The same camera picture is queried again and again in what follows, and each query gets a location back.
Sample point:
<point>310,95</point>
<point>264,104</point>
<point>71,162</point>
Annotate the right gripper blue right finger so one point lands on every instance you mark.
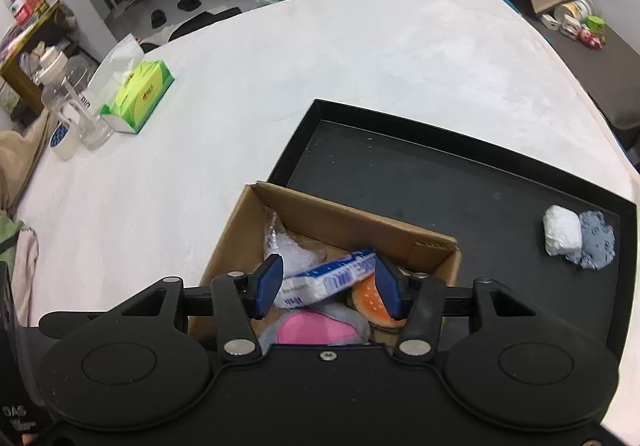
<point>419,301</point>

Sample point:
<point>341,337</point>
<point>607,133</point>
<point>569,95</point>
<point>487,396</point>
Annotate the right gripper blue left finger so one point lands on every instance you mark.
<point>237,299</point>

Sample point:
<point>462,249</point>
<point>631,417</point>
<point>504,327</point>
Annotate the brown cardboard box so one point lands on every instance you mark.
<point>334,228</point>

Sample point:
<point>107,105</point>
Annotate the plush hamburger toy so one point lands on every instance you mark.
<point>366,300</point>

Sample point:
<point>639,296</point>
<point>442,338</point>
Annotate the purple tissue pack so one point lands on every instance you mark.
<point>326,280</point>

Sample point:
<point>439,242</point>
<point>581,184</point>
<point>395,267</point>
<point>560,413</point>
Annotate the clear plastic bag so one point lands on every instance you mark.
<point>278,241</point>

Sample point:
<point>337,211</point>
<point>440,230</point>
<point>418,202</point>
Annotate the grey pink plush paw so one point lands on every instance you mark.
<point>321,324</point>

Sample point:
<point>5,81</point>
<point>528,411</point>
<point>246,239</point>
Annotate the grey blue fuzzy cloth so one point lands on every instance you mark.
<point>598,242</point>

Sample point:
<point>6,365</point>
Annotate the black tray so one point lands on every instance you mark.
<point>490,199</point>

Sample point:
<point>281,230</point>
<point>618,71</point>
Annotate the green tissue box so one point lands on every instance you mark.
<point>138,96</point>

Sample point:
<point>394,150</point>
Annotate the white cup blue label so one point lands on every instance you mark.
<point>64,142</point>

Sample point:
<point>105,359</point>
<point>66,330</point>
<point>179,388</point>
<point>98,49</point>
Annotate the beige cloth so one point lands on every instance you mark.
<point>19,157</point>

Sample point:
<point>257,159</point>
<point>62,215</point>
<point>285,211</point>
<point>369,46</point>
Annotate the small side table bottle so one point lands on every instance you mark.
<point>21,11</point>

